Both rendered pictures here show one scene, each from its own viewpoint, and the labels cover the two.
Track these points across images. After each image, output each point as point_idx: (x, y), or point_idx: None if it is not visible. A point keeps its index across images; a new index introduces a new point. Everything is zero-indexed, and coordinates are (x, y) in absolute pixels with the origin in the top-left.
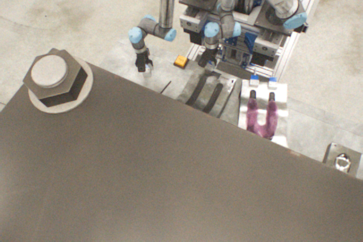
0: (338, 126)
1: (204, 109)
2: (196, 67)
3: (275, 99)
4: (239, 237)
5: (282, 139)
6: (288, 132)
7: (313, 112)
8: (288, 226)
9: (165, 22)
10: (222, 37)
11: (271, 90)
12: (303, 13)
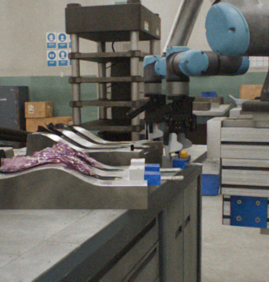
0: (22, 256)
1: (71, 139)
2: (157, 141)
3: (101, 179)
4: None
5: None
6: (20, 213)
7: (75, 232)
8: None
9: (166, 42)
10: (172, 63)
11: (126, 178)
12: (226, 3)
